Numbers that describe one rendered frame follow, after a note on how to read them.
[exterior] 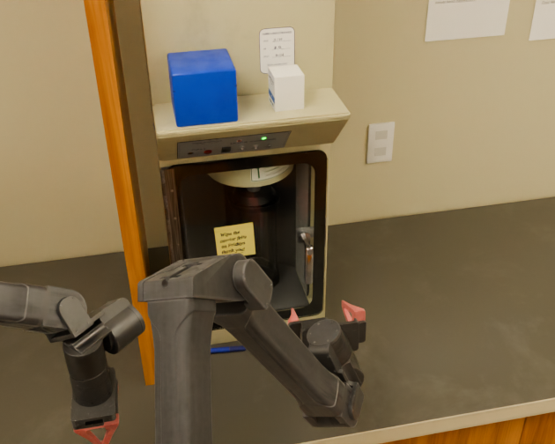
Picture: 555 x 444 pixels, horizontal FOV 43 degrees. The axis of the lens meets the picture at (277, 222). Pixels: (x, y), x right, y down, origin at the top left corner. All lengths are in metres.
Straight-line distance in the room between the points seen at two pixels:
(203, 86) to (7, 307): 0.44
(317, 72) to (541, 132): 0.96
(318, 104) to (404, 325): 0.61
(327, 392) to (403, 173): 0.99
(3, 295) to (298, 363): 0.41
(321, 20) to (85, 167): 0.78
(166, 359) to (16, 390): 0.81
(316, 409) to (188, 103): 0.51
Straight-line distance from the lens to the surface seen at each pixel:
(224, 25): 1.20
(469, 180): 2.04
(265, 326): 0.91
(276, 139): 1.22
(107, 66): 1.11
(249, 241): 1.38
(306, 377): 1.01
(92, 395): 1.11
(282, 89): 1.17
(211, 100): 1.13
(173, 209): 1.32
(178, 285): 0.77
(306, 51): 1.24
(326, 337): 1.12
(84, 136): 1.74
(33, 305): 1.03
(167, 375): 0.77
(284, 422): 1.39
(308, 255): 1.37
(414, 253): 1.83
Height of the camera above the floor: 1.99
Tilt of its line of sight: 33 degrees down
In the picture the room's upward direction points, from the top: 1 degrees counter-clockwise
